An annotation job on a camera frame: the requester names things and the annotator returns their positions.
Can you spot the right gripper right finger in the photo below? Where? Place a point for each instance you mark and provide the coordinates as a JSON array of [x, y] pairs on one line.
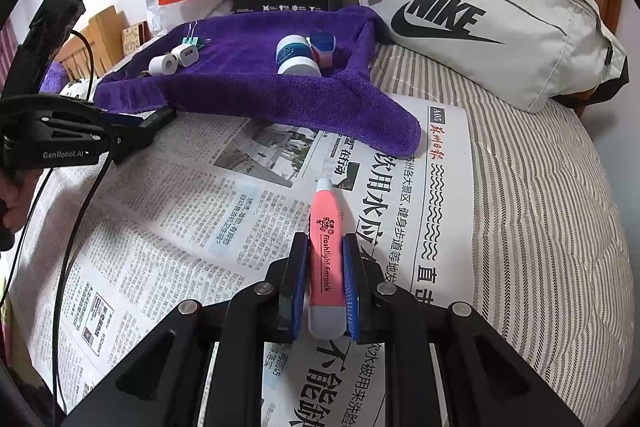
[[376, 310]]

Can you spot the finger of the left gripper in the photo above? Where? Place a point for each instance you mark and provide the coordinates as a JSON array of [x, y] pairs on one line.
[[118, 119], [132, 139]]

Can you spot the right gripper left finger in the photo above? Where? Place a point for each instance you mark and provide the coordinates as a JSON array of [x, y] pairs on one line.
[[272, 309]]

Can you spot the white paper tape roll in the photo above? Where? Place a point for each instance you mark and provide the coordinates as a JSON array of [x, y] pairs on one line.
[[163, 65]]

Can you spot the white USB charger plug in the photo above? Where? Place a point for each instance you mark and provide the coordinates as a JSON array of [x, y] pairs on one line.
[[186, 54]]

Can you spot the blue white bottle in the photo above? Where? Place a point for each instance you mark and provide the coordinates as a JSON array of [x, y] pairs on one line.
[[294, 56]]

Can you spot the person's hand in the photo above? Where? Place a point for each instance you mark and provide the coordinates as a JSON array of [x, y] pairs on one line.
[[17, 196]]

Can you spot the wooden furniture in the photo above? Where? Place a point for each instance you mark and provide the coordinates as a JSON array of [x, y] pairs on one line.
[[104, 35]]

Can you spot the patterned brown box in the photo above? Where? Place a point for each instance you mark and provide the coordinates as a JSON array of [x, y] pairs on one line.
[[134, 37]]

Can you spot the newspaper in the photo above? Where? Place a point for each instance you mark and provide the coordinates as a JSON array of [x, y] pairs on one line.
[[204, 210]]

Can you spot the teal binder clip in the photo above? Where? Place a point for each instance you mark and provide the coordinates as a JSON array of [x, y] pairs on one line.
[[190, 37]]

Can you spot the purple towel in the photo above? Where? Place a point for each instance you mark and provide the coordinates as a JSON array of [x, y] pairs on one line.
[[236, 74]]

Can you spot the grey Nike bag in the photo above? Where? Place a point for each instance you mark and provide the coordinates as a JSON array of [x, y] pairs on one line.
[[522, 51]]

